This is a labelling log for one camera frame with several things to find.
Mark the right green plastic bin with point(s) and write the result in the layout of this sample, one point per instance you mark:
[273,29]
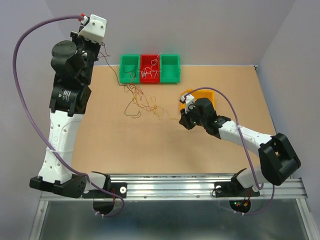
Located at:
[170,69]

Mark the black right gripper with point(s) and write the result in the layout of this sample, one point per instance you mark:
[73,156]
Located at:
[184,119]

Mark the green plastic bin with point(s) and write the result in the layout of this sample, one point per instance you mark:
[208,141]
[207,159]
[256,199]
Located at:
[170,69]
[129,69]

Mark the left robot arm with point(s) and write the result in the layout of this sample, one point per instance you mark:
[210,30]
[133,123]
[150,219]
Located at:
[73,61]

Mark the red plastic bin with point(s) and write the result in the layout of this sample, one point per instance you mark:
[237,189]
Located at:
[149,69]

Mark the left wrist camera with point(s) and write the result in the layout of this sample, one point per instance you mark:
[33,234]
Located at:
[93,28]

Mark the left green plastic bin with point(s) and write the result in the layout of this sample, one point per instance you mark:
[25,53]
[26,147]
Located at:
[129,69]

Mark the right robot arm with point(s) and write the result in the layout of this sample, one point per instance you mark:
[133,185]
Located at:
[277,157]

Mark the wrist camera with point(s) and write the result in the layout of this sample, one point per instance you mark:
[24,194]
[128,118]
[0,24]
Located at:
[189,102]
[93,28]

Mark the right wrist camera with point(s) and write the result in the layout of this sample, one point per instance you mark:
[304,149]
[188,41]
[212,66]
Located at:
[189,102]

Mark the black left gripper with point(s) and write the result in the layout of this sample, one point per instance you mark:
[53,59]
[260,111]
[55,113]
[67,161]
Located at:
[77,40]

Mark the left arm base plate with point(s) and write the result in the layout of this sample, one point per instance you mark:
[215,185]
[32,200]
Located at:
[118,188]

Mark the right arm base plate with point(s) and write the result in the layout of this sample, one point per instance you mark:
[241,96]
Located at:
[232,191]

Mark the yellow plastic bin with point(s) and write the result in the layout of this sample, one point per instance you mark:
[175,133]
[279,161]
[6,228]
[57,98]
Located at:
[198,95]

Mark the aluminium rail frame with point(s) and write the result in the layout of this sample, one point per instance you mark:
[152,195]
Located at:
[141,156]

